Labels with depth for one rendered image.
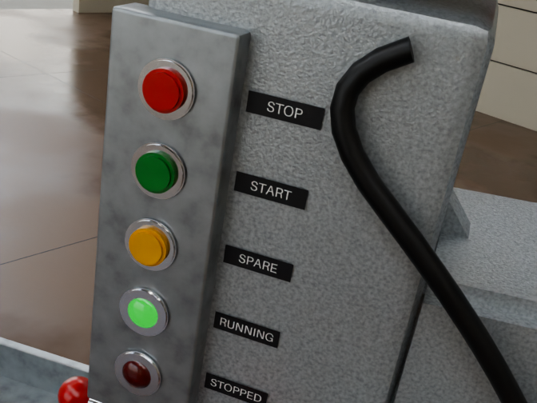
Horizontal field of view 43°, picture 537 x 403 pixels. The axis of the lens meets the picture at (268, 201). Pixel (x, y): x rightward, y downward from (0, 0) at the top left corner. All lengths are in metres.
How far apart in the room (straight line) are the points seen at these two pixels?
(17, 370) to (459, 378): 0.53
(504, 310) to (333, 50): 0.19
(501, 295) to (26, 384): 0.57
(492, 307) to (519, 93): 6.37
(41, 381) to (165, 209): 0.43
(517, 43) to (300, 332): 6.39
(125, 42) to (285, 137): 0.11
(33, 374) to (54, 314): 1.94
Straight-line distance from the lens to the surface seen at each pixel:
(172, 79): 0.40
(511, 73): 6.82
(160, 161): 0.41
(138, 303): 0.47
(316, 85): 0.39
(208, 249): 0.43
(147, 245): 0.44
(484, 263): 0.48
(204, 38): 0.39
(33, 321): 2.73
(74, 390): 0.62
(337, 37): 0.39
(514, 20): 6.80
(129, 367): 0.50
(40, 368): 0.82
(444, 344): 0.45
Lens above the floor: 1.56
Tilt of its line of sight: 24 degrees down
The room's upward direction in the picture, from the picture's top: 10 degrees clockwise
